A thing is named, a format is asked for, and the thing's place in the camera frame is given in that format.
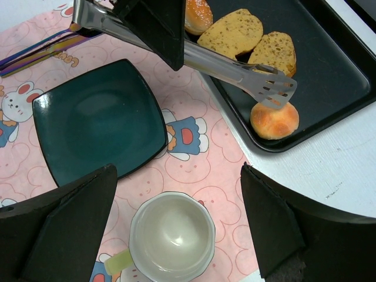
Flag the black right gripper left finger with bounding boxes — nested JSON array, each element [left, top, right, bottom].
[[1, 164, 118, 281]]

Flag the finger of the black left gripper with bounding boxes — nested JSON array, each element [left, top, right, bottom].
[[111, 0, 186, 71]]

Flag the stainless steel tongs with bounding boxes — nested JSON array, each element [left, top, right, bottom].
[[72, 0, 297, 109]]

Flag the pale green mug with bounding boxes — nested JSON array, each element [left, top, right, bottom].
[[104, 192, 216, 281]]

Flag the dark teal square plate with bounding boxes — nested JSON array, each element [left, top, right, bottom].
[[33, 59, 167, 186]]

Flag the glazed oval bread bun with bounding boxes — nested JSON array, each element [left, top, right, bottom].
[[184, 0, 213, 35]]

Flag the black baking tray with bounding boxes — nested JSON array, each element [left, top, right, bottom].
[[205, 1, 375, 153]]

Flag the small round bread roll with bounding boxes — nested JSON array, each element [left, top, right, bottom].
[[250, 102, 300, 140]]

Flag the pink bunny placemat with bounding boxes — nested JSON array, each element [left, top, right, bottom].
[[1, 1, 258, 281]]

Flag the herb toast slice left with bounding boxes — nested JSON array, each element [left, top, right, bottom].
[[197, 9, 263, 59]]

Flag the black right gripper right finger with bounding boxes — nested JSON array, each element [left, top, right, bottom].
[[241, 164, 375, 281]]

